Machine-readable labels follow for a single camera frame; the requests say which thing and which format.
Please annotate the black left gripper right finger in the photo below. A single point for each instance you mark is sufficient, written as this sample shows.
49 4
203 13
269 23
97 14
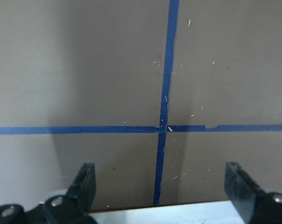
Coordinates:
243 192

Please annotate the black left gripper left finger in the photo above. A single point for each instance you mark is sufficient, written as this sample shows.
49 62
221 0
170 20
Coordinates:
82 191

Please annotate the white brown drawer cabinet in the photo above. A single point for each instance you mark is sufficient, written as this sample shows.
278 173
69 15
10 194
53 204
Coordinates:
221 212

